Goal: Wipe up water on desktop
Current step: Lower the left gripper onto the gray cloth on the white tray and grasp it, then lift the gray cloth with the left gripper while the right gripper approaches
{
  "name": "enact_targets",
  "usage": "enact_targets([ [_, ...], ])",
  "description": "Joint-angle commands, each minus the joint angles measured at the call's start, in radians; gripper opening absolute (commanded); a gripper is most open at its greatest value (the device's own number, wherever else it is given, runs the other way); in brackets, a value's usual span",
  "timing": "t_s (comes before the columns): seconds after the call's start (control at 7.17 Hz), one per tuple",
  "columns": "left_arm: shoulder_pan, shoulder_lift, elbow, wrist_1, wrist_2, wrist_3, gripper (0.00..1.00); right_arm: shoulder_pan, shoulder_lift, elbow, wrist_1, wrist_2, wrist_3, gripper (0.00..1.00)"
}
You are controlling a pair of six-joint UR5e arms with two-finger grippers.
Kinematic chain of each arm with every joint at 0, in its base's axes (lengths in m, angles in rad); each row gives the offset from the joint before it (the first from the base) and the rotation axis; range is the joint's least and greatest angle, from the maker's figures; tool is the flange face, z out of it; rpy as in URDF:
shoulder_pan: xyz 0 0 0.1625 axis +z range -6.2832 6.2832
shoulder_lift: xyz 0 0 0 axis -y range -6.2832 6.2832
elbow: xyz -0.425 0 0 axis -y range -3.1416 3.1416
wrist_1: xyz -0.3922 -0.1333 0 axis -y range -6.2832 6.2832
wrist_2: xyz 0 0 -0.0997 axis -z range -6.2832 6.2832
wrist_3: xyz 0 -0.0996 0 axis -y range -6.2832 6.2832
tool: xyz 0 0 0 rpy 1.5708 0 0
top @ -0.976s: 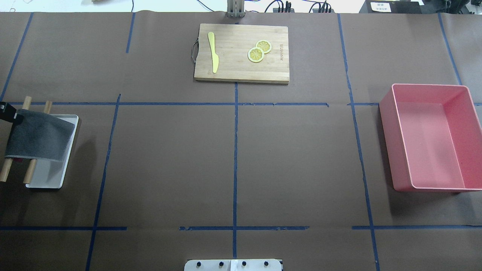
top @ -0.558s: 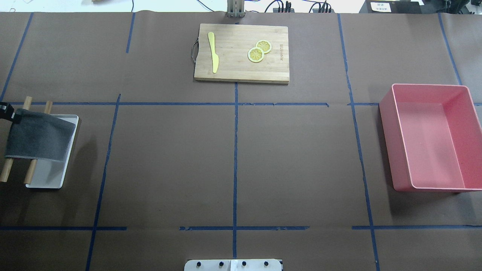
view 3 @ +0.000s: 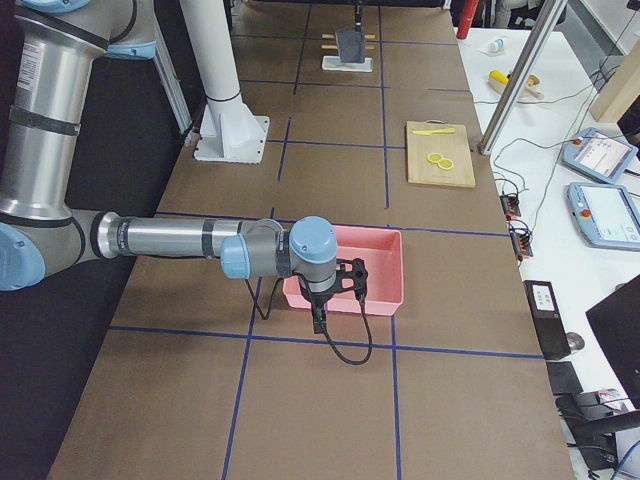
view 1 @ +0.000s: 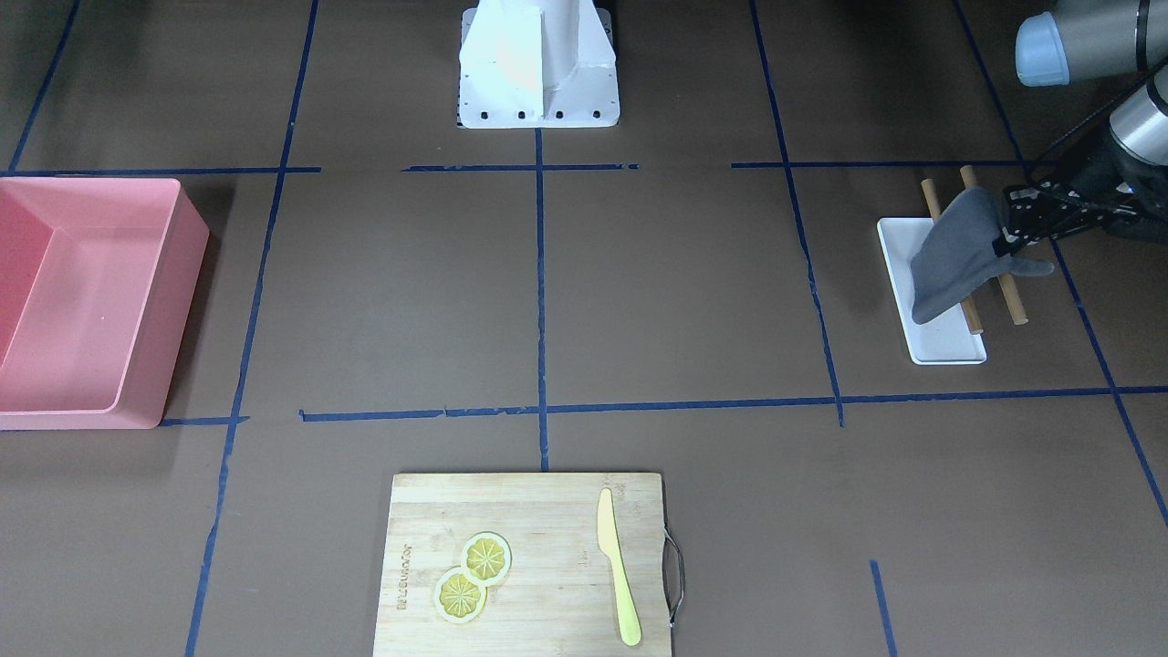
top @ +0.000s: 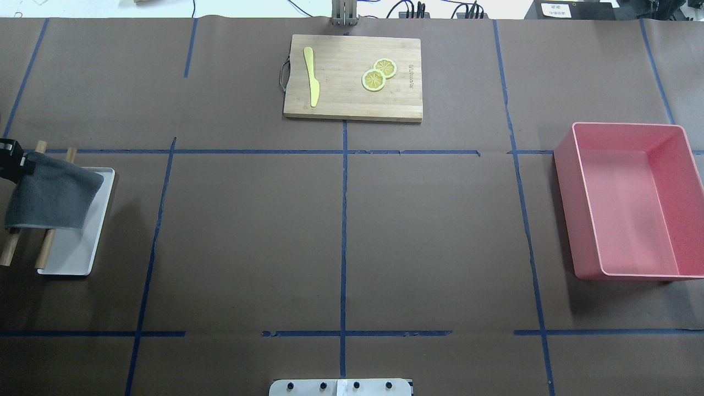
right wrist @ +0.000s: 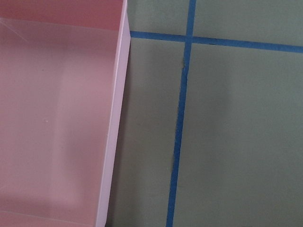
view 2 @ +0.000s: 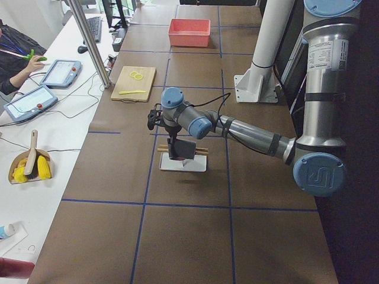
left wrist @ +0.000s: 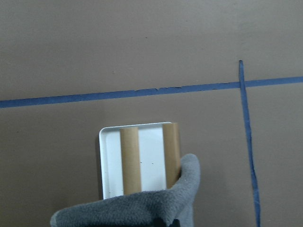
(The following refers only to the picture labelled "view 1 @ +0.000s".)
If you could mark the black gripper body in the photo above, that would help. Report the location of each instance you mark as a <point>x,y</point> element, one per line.
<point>1088,175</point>

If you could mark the bamboo cutting board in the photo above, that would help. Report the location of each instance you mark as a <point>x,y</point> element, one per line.
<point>557,599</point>

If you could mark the pink plastic bin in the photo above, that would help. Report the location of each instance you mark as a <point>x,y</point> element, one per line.
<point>98,279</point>

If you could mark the lemon slice lower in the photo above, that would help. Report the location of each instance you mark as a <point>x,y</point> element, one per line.
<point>457,598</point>

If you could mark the yellow plastic knife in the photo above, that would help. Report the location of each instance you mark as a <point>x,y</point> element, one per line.
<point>629,627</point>

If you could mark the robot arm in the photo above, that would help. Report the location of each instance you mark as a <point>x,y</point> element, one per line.
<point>1081,40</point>

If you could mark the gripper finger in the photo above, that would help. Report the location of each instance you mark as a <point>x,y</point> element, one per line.
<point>1018,230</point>
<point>1056,195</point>

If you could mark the lemon slice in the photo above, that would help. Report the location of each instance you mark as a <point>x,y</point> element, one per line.
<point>486,559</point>
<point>457,598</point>

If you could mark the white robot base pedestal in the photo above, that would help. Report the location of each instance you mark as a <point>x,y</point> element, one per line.
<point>538,65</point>

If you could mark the grey cleaning cloth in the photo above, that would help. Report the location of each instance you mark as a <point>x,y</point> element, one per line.
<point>957,256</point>

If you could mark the lemon slice upper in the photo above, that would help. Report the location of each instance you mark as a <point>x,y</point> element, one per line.
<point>486,559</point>

